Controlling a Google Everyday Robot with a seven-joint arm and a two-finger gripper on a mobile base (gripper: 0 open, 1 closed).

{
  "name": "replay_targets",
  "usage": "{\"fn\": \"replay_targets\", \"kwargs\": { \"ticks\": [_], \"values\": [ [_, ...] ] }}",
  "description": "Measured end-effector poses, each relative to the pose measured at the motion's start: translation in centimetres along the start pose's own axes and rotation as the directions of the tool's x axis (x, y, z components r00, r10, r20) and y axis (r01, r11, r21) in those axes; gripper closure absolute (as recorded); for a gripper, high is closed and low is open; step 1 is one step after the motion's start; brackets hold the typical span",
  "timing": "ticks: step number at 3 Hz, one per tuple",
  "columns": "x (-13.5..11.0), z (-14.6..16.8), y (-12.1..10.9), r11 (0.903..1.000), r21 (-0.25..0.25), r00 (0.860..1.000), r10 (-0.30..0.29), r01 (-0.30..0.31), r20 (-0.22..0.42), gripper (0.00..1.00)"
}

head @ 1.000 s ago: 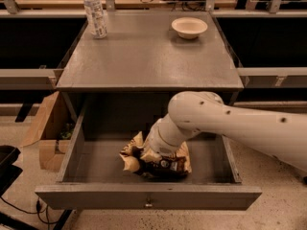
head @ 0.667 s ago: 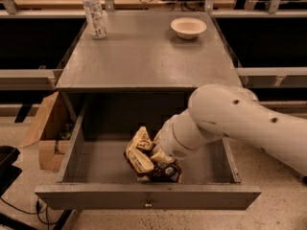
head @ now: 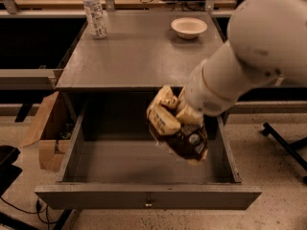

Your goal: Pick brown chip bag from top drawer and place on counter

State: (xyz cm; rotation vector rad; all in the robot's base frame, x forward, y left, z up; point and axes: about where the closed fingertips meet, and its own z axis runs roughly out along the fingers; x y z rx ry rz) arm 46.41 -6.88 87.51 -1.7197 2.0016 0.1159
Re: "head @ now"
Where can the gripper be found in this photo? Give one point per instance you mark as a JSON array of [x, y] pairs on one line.
[[199, 95]]

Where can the brown chip bag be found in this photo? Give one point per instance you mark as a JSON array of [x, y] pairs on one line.
[[189, 143]]

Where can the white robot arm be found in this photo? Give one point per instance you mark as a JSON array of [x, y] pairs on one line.
[[266, 40]]

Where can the grey cabinet counter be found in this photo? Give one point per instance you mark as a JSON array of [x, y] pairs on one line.
[[141, 50]]

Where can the grey open drawer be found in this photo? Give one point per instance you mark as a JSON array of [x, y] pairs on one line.
[[113, 163]]

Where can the white paper bowl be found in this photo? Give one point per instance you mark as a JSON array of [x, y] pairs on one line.
[[188, 27]]

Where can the brown cardboard box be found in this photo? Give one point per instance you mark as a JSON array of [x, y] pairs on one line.
[[51, 129]]

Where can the clear plastic water bottle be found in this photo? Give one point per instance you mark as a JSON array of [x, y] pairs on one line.
[[95, 18]]

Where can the black floor stand leg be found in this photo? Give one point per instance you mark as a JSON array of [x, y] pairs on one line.
[[291, 148]]

